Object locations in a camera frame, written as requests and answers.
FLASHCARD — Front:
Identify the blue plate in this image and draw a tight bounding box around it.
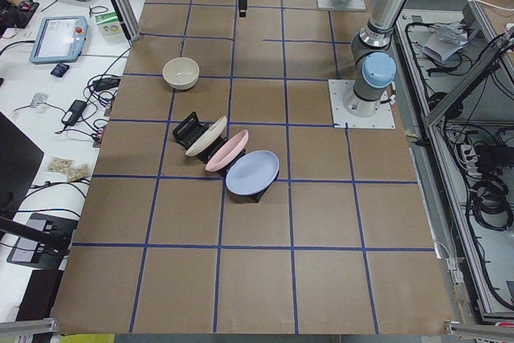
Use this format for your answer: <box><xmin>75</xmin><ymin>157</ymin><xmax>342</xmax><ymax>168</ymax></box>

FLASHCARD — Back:
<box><xmin>226</xmin><ymin>150</ymin><xmax>279</xmax><ymax>196</ymax></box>

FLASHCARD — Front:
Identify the pink plate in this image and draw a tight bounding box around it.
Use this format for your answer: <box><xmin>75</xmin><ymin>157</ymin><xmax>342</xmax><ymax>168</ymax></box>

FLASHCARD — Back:
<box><xmin>206</xmin><ymin>129</ymin><xmax>249</xmax><ymax>172</ymax></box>

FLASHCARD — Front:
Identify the black plate rack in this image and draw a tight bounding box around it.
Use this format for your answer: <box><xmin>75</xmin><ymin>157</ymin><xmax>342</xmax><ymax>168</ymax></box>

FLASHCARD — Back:
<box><xmin>172</xmin><ymin>112</ymin><xmax>279</xmax><ymax>202</ymax></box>

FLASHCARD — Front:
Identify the cream plate in rack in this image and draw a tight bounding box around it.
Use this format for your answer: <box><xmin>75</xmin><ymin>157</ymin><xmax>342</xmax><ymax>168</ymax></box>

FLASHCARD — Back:
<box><xmin>186</xmin><ymin>116</ymin><xmax>227</xmax><ymax>157</ymax></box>

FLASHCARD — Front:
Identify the white bowl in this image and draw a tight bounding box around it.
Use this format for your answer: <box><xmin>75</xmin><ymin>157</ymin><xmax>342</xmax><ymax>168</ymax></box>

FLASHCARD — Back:
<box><xmin>162</xmin><ymin>57</ymin><xmax>199</xmax><ymax>90</ymax></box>

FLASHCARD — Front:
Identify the green white carton box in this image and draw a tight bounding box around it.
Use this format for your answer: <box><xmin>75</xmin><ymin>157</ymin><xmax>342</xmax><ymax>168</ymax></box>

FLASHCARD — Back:
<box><xmin>95</xmin><ymin>12</ymin><xmax>122</xmax><ymax>36</ymax></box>

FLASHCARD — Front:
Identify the teach pendant near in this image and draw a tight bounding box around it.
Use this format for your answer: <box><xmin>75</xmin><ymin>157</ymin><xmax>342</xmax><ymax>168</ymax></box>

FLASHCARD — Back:
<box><xmin>30</xmin><ymin>16</ymin><xmax>88</xmax><ymax>64</ymax></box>

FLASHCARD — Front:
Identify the black power adapter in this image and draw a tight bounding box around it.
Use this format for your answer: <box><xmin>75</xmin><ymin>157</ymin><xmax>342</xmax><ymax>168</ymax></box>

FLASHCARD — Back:
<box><xmin>61</xmin><ymin>100</ymin><xmax>87</xmax><ymax>127</ymax></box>

